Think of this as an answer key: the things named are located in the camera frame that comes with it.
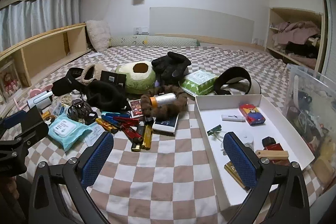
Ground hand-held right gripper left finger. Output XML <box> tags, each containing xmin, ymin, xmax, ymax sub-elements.
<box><xmin>28</xmin><ymin>131</ymin><xmax>115</xmax><ymax>224</ymax></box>

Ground white headboard panel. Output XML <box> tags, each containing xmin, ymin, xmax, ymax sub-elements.
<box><xmin>149</xmin><ymin>7</ymin><xmax>255</xmax><ymax>38</ymax></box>

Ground pink plastic toy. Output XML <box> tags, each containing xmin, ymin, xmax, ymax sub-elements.
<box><xmin>13</xmin><ymin>85</ymin><xmax>54</xmax><ymax>110</ymax></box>

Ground wooden block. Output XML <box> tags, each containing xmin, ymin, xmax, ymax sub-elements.
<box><xmin>256</xmin><ymin>150</ymin><xmax>289</xmax><ymax>160</ymax></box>

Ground wooden bedside shelf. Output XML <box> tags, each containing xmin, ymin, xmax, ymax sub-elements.
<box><xmin>0</xmin><ymin>23</ymin><xmax>92</xmax><ymax>115</ymax></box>

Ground pile of clothes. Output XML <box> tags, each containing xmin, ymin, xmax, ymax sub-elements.
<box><xmin>271</xmin><ymin>21</ymin><xmax>321</xmax><ymax>60</ymax></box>

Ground blue wet wipes pack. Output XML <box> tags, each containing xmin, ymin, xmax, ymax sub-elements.
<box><xmin>48</xmin><ymin>115</ymin><xmax>92</xmax><ymax>151</ymax></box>

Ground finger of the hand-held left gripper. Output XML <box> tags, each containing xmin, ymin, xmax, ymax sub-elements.
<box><xmin>14</xmin><ymin>105</ymin><xmax>50</xmax><ymax>148</ymax></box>
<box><xmin>0</xmin><ymin>110</ymin><xmax>27</xmax><ymax>130</ymax></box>

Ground white shallow box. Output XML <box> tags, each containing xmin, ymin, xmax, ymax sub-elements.
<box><xmin>195</xmin><ymin>94</ymin><xmax>315</xmax><ymax>207</ymax></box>

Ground bag of rubber bands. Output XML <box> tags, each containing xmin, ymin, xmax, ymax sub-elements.
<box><xmin>52</xmin><ymin>92</ymin><xmax>73</xmax><ymax>109</ymax></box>

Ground fluffy white pillow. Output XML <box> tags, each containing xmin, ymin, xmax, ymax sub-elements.
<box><xmin>86</xmin><ymin>20</ymin><xmax>111</xmax><ymax>52</ymax></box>

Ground black visor cap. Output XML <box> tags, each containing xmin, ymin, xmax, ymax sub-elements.
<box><xmin>52</xmin><ymin>68</ymin><xmax>87</xmax><ymax>96</ymax></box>

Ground sliding closet door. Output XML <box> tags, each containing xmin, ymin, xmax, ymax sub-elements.
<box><xmin>321</xmin><ymin>0</ymin><xmax>336</xmax><ymax>78</ymax></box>

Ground clear plastic storage bin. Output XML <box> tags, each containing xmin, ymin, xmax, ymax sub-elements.
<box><xmin>282</xmin><ymin>63</ymin><xmax>336</xmax><ymax>189</ymax></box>

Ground teal packet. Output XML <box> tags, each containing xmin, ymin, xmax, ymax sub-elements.
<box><xmin>101</xmin><ymin>111</ymin><xmax>129</xmax><ymax>118</ymax></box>

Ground white and black handheld device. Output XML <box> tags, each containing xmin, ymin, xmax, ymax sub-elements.
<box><xmin>27</xmin><ymin>91</ymin><xmax>54</xmax><ymax>110</ymax></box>

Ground grey curtain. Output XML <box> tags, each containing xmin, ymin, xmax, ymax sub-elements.
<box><xmin>0</xmin><ymin>0</ymin><xmax>82</xmax><ymax>52</ymax></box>

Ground checkered bed sheet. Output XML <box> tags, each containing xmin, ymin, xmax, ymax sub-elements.
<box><xmin>0</xmin><ymin>44</ymin><xmax>336</xmax><ymax>224</ymax></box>

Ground dark blue flat box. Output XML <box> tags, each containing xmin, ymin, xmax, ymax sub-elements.
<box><xmin>152</xmin><ymin>111</ymin><xmax>180</xmax><ymax>135</ymax></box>

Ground black gloves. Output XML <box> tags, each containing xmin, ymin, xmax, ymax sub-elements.
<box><xmin>151</xmin><ymin>51</ymin><xmax>192</xmax><ymax>86</ymax></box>

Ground wooden closet shelf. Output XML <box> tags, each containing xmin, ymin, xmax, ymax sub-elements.
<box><xmin>266</xmin><ymin>7</ymin><xmax>325</xmax><ymax>72</ymax></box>

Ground green round plush toy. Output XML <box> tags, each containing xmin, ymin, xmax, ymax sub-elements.
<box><xmin>115</xmin><ymin>61</ymin><xmax>157</xmax><ymax>95</ymax></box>

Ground black visor with white brim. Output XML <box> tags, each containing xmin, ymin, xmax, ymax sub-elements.
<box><xmin>213</xmin><ymin>66</ymin><xmax>263</xmax><ymax>96</ymax></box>

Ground red and blue cigarette pack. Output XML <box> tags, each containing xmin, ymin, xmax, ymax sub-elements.
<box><xmin>239</xmin><ymin>104</ymin><xmax>267</xmax><ymax>126</ymax></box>

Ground small blue packet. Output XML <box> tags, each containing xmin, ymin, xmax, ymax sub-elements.
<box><xmin>51</xmin><ymin>104</ymin><xmax>66</xmax><ymax>116</ymax></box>

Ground small black and red box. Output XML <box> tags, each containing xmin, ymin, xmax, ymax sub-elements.
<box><xmin>262</xmin><ymin>136</ymin><xmax>283</xmax><ymax>152</ymax></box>

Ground white paper receipt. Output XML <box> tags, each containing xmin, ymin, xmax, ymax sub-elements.
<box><xmin>85</xmin><ymin>125</ymin><xmax>104</xmax><ymax>147</ymax></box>

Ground clear box of toy figures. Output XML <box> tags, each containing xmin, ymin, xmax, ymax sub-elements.
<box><xmin>0</xmin><ymin>60</ymin><xmax>22</xmax><ymax>105</ymax></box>

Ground white lighter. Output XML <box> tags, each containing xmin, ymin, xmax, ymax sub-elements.
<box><xmin>221</xmin><ymin>114</ymin><xmax>247</xmax><ymax>122</ymax></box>

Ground silver roll with orange cap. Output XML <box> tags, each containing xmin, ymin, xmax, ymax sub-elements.
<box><xmin>149</xmin><ymin>92</ymin><xmax>179</xmax><ymax>109</ymax></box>

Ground red card pack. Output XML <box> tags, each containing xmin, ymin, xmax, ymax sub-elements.
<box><xmin>128</xmin><ymin>99</ymin><xmax>144</xmax><ymax>118</ymax></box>

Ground green dotted tissue pack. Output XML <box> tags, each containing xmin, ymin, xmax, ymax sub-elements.
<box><xmin>179</xmin><ymin>69</ymin><xmax>218</xmax><ymax>96</ymax></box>

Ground black knit hat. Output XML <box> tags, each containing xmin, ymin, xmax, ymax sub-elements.
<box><xmin>86</xmin><ymin>79</ymin><xmax>132</xmax><ymax>112</ymax></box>

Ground black lighter with gold end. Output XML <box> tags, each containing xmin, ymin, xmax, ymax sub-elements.
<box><xmin>131</xmin><ymin>126</ymin><xmax>145</xmax><ymax>152</ymax></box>

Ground flat gold case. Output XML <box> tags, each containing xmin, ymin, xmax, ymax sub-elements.
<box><xmin>224</xmin><ymin>161</ymin><xmax>251</xmax><ymax>192</ymax></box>

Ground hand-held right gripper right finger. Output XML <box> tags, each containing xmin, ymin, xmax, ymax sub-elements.
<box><xmin>223</xmin><ymin>132</ymin><xmax>310</xmax><ymax>224</ymax></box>

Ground brown furry scrunchie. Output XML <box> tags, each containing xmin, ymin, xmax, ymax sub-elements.
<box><xmin>141</xmin><ymin>85</ymin><xmax>188</xmax><ymax>120</ymax></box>

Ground green clothes peg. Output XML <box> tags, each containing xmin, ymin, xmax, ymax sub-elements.
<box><xmin>206</xmin><ymin>126</ymin><xmax>224</xmax><ymax>137</ymax></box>

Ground black box with label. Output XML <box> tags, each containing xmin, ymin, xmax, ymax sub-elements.
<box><xmin>100</xmin><ymin>70</ymin><xmax>127</xmax><ymax>88</ymax></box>

